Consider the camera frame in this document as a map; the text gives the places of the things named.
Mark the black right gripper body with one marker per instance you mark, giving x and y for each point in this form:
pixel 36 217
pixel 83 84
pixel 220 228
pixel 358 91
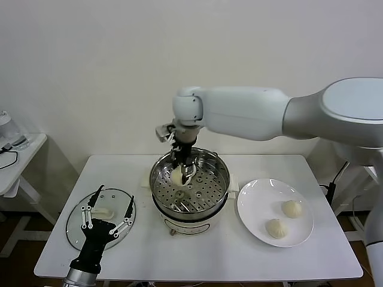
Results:
pixel 183 154

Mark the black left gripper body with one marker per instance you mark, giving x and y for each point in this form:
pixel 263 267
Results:
pixel 95 239

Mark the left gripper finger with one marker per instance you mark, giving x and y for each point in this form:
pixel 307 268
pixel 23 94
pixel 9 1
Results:
pixel 95 197
pixel 129 207

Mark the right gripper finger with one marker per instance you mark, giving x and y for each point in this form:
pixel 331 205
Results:
pixel 175 157
pixel 189 175

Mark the round glass pot lid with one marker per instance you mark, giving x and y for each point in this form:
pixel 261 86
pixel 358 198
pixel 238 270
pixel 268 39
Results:
pixel 116 197

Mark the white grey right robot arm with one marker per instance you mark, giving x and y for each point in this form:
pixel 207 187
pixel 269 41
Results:
pixel 254 113

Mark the stainless steel steamer basket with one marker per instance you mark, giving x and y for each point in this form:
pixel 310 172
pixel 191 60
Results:
pixel 161 167

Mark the round white plate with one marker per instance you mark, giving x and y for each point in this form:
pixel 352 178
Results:
pixel 263 197

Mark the white side table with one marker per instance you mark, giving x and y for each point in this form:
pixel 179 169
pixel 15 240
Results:
pixel 30 143
pixel 372 176

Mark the small clear glass dish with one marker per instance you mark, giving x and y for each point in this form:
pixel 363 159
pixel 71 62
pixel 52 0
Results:
pixel 21 143

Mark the small black white adapter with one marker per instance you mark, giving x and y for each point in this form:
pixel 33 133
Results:
pixel 6 148

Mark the clear water jug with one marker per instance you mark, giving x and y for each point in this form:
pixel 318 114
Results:
pixel 7 127

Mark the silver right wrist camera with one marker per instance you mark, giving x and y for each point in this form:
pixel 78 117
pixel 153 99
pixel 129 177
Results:
pixel 164 133

